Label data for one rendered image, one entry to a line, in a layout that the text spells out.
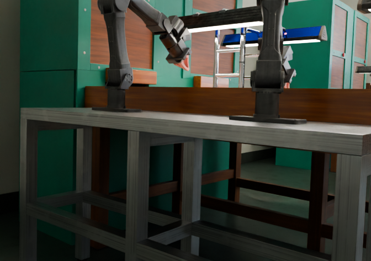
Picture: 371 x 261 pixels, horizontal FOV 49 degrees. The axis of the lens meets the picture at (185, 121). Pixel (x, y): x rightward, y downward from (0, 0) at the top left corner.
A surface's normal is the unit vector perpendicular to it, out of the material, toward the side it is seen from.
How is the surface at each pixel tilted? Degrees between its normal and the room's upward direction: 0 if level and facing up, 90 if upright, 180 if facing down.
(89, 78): 90
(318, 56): 90
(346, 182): 90
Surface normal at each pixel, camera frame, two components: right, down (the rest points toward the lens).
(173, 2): 0.76, 0.07
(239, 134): -0.63, 0.03
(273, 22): -0.19, -0.32
